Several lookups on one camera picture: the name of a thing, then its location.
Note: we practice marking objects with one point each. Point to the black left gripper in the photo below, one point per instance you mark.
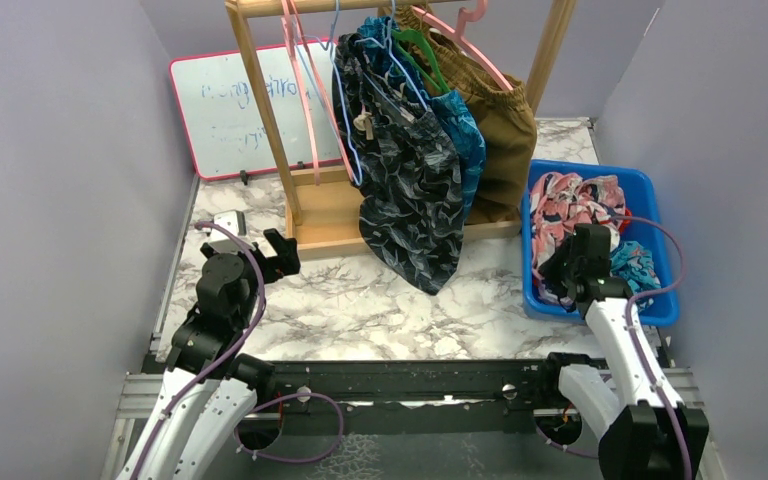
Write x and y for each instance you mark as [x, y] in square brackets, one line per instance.
[285, 263]

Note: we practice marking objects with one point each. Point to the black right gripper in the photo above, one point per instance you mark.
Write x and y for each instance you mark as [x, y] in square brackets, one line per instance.
[550, 267]

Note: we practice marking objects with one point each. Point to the light blue shark shorts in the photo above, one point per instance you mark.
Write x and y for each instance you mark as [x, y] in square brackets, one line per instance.
[634, 263]

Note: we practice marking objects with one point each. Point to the pink patterned shorts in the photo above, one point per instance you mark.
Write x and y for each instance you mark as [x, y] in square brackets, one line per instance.
[557, 203]

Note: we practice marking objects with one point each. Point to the light blue wire hanger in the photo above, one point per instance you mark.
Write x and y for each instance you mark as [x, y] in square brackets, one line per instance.
[330, 47]

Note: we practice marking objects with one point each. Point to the grey camo shorts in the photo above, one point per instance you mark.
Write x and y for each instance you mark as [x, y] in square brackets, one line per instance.
[411, 214]

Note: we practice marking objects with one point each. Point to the thin pink wire hanger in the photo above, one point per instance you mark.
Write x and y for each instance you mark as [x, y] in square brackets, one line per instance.
[301, 57]

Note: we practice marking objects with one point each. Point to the pink plastic hanger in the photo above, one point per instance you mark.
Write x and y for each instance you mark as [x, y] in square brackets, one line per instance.
[301, 93]

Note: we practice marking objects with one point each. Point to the orange mesh shorts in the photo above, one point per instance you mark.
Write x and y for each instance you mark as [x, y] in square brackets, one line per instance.
[625, 221]

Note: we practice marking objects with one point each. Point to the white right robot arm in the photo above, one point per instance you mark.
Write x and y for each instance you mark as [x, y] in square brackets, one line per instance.
[645, 430]

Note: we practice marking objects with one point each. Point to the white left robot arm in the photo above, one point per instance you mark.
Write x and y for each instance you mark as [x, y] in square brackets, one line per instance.
[208, 385]

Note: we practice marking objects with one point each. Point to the khaki brown shorts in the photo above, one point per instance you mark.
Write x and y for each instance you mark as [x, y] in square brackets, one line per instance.
[504, 118]

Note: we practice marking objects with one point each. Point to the dark blue patterned shorts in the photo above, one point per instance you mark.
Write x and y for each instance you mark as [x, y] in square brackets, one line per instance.
[456, 121]

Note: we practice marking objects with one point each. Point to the pink hanger under khaki shorts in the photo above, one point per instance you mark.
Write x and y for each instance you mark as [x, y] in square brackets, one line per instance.
[457, 35]

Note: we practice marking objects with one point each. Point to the green hanger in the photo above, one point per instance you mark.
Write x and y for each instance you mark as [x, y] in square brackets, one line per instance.
[418, 40]

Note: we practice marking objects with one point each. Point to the wooden clothes rack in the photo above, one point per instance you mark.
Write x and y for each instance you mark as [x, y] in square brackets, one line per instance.
[324, 218]

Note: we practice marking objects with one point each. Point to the blue plastic bin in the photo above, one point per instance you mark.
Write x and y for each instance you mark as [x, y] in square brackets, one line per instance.
[641, 201]

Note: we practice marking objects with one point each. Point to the pink framed whiteboard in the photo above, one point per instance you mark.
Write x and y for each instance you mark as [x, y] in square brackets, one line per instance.
[223, 128]

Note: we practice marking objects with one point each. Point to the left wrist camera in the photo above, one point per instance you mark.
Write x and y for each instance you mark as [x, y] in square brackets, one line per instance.
[232, 221]

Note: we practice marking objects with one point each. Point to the black metal base rail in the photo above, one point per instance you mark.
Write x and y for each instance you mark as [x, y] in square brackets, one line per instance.
[417, 397]

